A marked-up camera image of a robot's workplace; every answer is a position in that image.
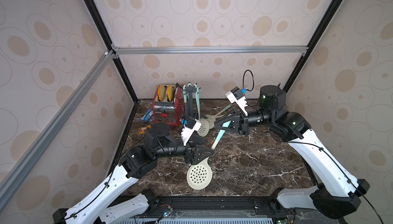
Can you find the blue snack packet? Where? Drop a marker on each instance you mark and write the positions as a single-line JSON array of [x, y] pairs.
[[148, 115]]

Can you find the cream skimmer pile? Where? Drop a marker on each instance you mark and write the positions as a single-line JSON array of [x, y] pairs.
[[224, 109], [212, 119]]

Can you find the right yellow toast slice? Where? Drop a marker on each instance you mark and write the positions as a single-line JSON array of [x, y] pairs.
[[170, 93]]

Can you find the yellow toast slice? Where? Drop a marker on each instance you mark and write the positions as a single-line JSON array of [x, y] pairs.
[[170, 93], [161, 92]]

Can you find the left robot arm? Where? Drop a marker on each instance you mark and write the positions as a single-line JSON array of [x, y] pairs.
[[158, 143]]

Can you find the left aluminium rail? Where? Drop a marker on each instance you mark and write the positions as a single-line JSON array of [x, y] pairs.
[[29, 160]]

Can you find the back aluminium rail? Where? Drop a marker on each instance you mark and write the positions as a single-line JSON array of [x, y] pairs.
[[210, 50]]

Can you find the grey utensil rack stand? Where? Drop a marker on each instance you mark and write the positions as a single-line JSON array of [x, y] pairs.
[[190, 107]]

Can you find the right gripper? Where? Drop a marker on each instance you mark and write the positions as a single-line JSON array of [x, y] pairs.
[[241, 125]]

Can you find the orange snack packet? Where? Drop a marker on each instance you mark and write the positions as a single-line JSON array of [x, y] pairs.
[[142, 130]]

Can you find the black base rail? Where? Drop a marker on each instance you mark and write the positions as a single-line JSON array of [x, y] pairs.
[[227, 210]]

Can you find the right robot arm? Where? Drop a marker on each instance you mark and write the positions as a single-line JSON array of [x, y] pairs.
[[339, 193]]

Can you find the grey skimmer teal handle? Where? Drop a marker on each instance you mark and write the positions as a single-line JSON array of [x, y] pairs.
[[185, 97]]

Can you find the left yellow toast slice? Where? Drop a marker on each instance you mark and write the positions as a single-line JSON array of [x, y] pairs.
[[161, 92]]

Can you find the red chrome toaster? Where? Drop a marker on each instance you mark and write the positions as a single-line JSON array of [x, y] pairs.
[[169, 112]]

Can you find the aluminium rail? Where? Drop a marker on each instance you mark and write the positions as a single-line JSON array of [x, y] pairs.
[[210, 50], [29, 160]]

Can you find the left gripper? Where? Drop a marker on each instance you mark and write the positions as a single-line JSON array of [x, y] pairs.
[[191, 153]]

